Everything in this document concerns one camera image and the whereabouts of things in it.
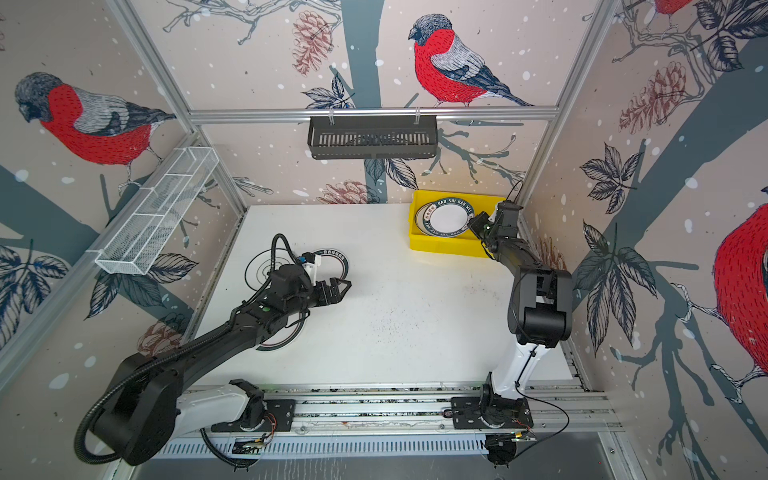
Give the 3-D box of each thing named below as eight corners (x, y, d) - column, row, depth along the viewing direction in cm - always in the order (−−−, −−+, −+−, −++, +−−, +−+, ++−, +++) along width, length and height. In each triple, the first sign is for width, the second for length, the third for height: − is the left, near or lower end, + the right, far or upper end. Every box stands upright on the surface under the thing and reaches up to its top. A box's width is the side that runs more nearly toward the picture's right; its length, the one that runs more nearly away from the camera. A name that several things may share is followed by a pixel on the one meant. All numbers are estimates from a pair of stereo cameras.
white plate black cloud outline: (238, 272, 104) (235, 269, 102) (279, 244, 112) (277, 241, 111) (254, 291, 99) (252, 288, 98) (296, 260, 107) (294, 257, 106)
